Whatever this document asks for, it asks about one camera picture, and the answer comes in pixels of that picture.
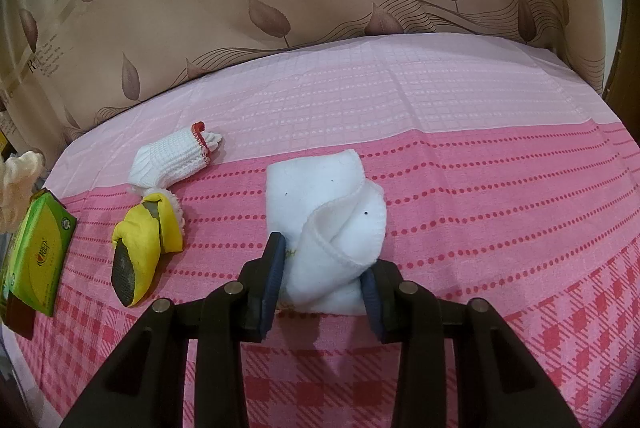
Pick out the white towel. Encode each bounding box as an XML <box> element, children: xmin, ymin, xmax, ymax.
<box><xmin>265</xmin><ymin>149</ymin><xmax>386</xmax><ymax>315</ymax></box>

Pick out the yellow baby shoe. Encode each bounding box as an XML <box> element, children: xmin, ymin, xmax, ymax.
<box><xmin>111</xmin><ymin>188</ymin><xmax>186</xmax><ymax>307</ymax></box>

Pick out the pink checkered blanket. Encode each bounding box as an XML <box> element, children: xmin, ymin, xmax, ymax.
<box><xmin>10</xmin><ymin>32</ymin><xmax>640</xmax><ymax>428</ymax></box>

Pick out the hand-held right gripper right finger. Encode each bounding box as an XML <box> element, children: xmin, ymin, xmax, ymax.
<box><xmin>361</xmin><ymin>260</ymin><xmax>583</xmax><ymax>428</ymax></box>

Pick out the white knit glove red trim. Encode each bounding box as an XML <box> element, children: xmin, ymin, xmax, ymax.
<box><xmin>127</xmin><ymin>121</ymin><xmax>223</xmax><ymax>199</ymax></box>

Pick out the green tissue pack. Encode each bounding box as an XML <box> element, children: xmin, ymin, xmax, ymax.
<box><xmin>0</xmin><ymin>189</ymin><xmax>77</xmax><ymax>316</ymax></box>

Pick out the dark brown pouch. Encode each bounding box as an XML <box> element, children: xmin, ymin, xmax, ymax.
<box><xmin>2</xmin><ymin>295</ymin><xmax>37</xmax><ymax>340</ymax></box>

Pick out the cream fluffy cloth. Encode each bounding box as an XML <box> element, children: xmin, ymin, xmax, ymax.
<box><xmin>0</xmin><ymin>150</ymin><xmax>46</xmax><ymax>231</ymax></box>

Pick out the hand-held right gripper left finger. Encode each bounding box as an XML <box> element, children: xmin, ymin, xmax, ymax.
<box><xmin>60</xmin><ymin>232</ymin><xmax>288</xmax><ymax>428</ymax></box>

